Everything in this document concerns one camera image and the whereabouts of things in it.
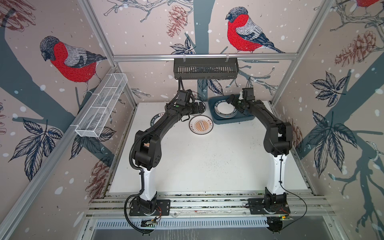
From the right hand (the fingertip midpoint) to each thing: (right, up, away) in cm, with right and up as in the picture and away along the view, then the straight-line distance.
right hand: (230, 103), depth 102 cm
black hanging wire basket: (-17, +25, +3) cm, 30 cm away
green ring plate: (-2, -4, +9) cm, 11 cm away
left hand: (-22, -3, -12) cm, 25 cm away
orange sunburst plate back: (-20, -15, +5) cm, 26 cm away
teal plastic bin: (+8, -10, +4) cm, 13 cm away
